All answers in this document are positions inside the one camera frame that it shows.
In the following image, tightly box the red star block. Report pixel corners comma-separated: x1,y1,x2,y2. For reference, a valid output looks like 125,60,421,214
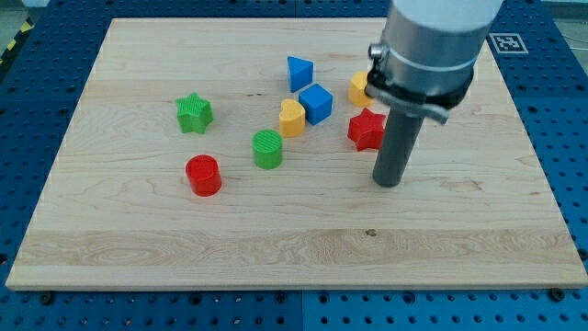
347,108,386,151

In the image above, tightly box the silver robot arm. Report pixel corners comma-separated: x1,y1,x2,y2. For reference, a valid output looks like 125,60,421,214
365,0,503,124

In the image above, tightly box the blue cube block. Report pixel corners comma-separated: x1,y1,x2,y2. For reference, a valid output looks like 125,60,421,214
299,84,333,125

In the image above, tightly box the green star block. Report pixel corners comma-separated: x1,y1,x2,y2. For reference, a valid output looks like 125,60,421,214
175,93,213,134

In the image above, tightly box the green cylinder block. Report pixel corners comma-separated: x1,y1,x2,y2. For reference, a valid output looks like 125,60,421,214
252,130,283,170

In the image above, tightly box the yellow heart block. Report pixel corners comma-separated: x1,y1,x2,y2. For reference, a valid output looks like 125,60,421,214
279,98,306,138

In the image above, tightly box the wooden board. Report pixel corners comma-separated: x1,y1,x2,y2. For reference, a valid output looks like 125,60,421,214
6,18,587,291

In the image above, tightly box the red cylinder block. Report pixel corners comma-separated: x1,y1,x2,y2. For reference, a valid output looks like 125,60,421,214
185,154,222,197

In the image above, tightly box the blue triangle block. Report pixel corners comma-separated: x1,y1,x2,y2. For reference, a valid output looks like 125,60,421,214
287,56,314,93

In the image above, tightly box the yellow rounded block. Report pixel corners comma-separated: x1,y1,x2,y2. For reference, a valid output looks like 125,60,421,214
348,71,374,108

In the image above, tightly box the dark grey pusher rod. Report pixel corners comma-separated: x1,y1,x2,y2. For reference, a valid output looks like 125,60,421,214
372,110,424,188

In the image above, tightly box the white fiducial marker tag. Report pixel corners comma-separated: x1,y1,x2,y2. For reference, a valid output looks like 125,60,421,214
489,33,528,54

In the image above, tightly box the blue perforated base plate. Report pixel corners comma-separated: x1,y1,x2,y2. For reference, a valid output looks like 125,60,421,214
1,1,587,330

